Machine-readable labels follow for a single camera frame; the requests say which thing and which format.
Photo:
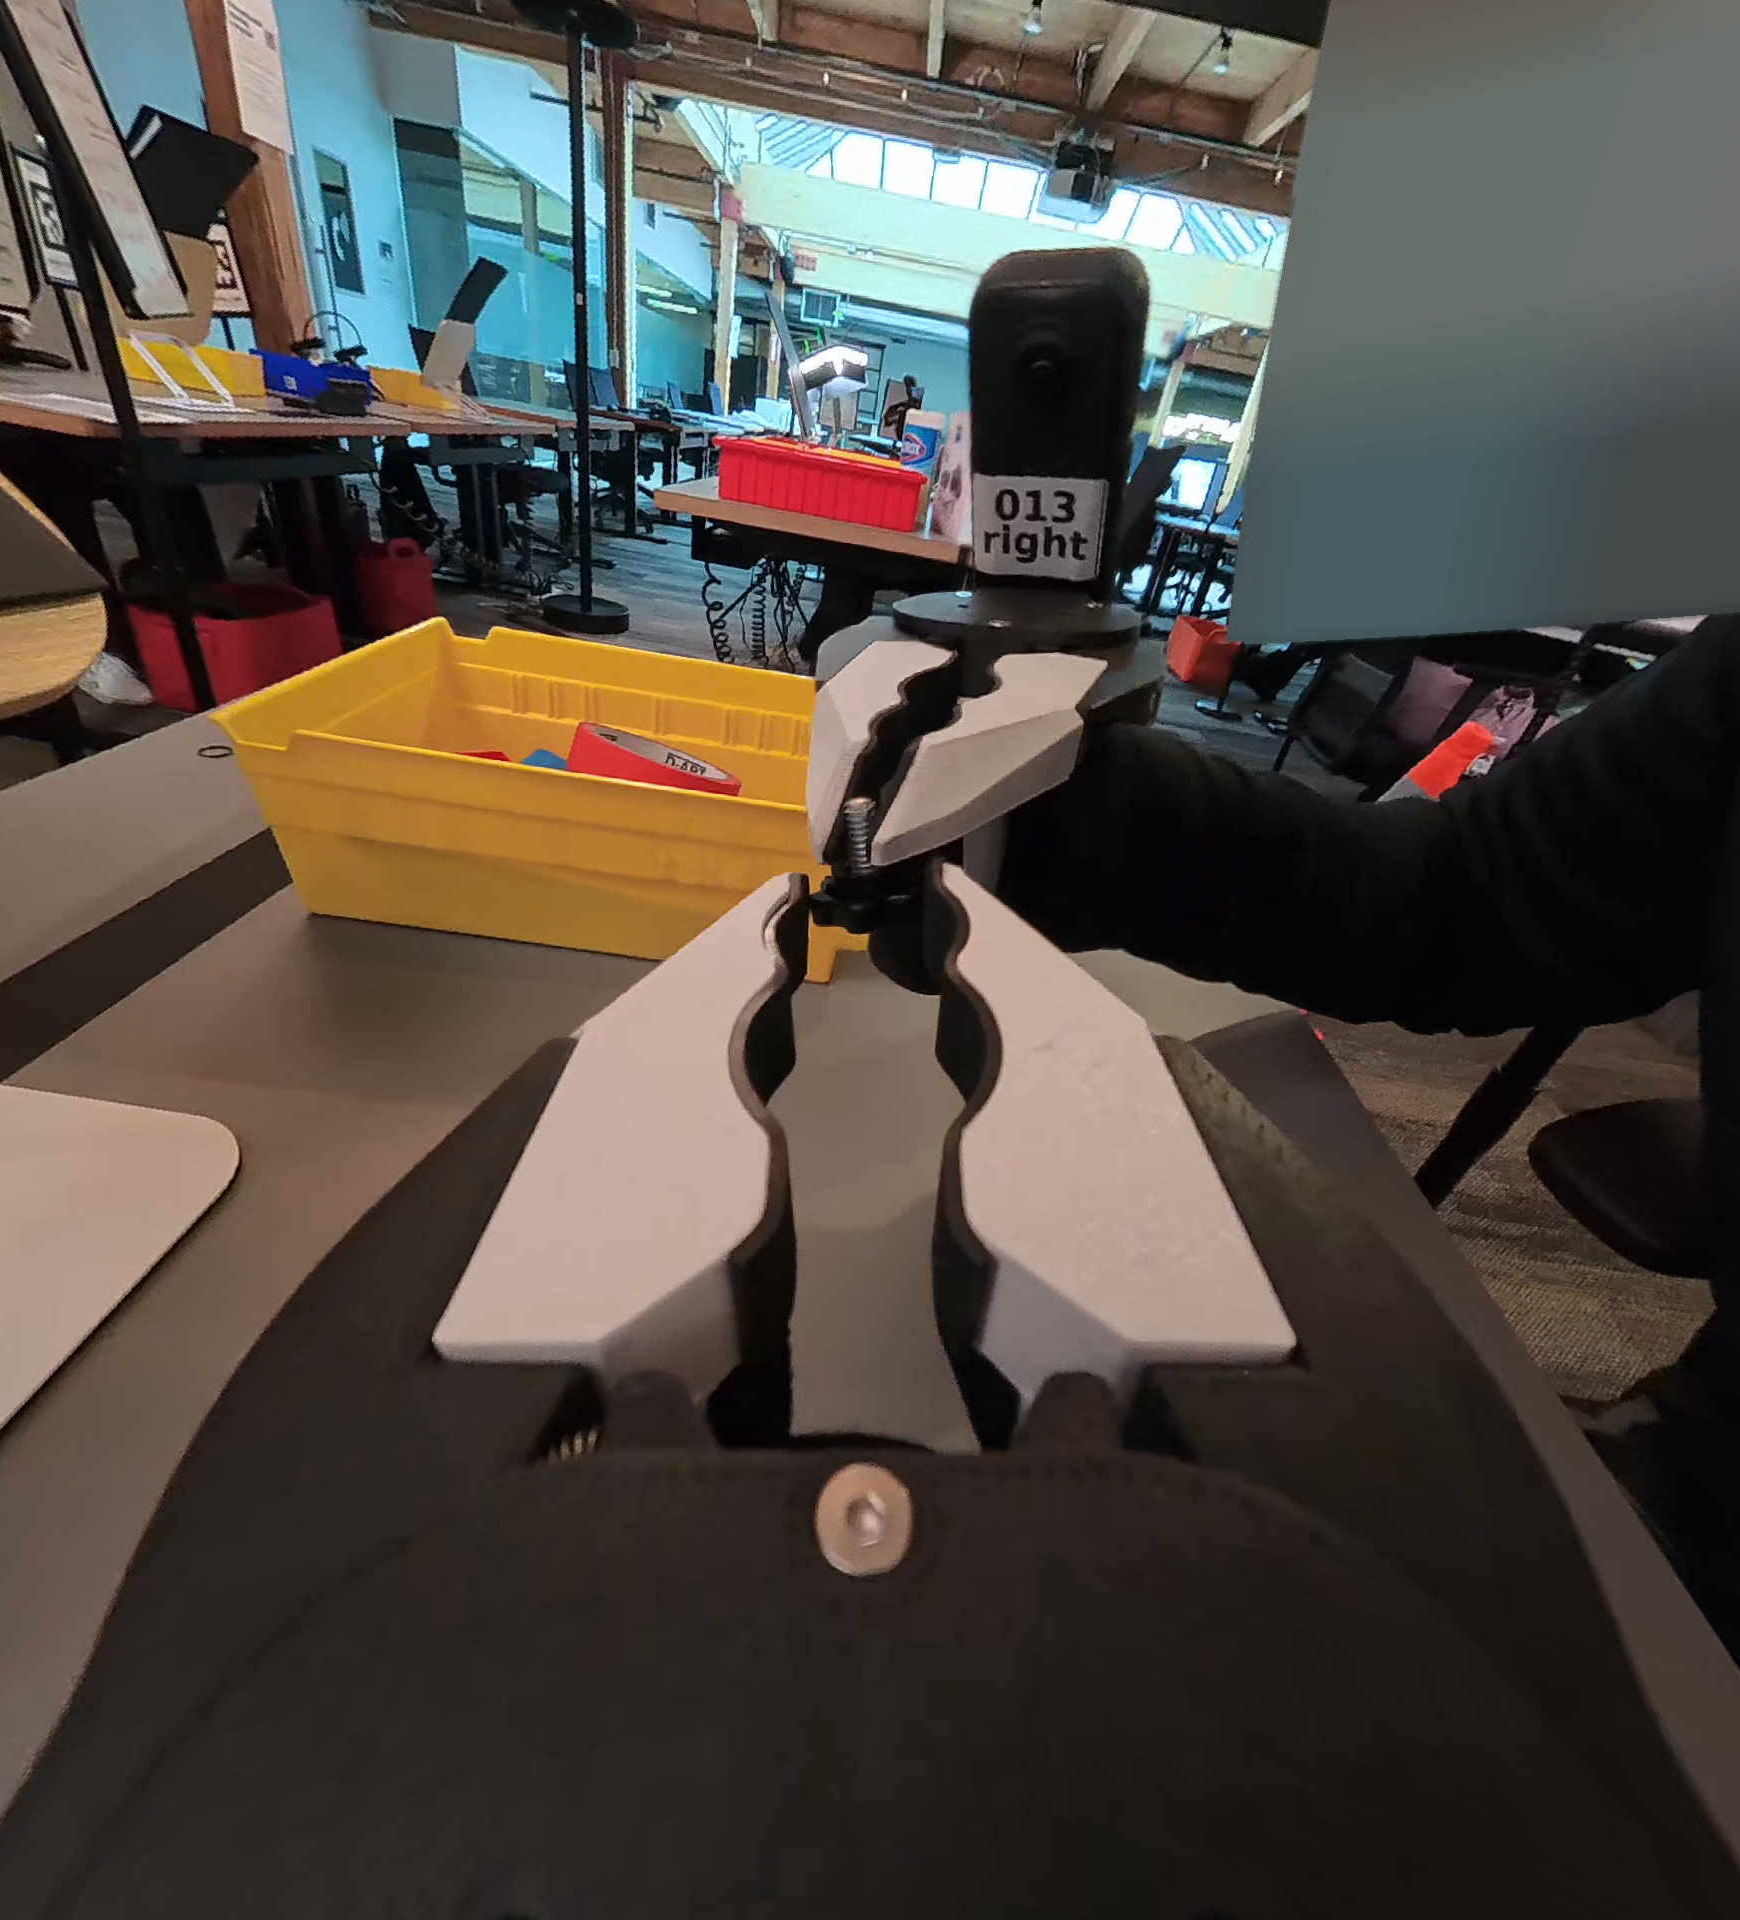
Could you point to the red tape roll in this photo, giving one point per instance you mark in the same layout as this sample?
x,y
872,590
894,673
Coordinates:
x,y
630,750

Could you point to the yellow plastic bin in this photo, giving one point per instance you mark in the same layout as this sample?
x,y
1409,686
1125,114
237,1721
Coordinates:
x,y
435,841

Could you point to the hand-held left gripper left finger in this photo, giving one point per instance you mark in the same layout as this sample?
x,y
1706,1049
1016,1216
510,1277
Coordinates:
x,y
614,1184

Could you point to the small red bin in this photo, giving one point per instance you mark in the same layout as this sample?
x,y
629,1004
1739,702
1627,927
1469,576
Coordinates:
x,y
1200,649

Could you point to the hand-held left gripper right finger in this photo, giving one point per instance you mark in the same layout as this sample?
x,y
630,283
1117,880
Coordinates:
x,y
1125,1184

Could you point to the black swivel chair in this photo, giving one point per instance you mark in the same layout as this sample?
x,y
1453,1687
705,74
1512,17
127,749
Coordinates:
x,y
1621,1184

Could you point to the ceiling projector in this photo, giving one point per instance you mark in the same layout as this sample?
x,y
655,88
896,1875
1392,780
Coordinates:
x,y
1080,172

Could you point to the red plastic jug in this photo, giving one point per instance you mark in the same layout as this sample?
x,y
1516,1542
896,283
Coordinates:
x,y
393,589

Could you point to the white stand base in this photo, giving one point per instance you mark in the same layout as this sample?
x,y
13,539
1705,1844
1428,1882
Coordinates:
x,y
31,1231

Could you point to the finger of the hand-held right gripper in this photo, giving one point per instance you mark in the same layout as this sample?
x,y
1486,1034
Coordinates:
x,y
1004,734
848,720

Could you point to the blue parts bin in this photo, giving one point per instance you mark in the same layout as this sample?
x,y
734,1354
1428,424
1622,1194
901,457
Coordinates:
x,y
308,375

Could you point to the person's right hand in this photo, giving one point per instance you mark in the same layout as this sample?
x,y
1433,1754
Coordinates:
x,y
1141,854

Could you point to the red floor crate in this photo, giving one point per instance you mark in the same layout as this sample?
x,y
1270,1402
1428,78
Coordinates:
x,y
232,644

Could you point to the orange red object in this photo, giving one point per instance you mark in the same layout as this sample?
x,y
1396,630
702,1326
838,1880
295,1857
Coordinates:
x,y
1454,759

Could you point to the black star knob screw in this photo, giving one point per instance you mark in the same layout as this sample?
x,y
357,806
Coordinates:
x,y
854,904

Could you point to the red plastic bin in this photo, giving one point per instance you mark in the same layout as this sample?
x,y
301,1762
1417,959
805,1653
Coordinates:
x,y
819,489

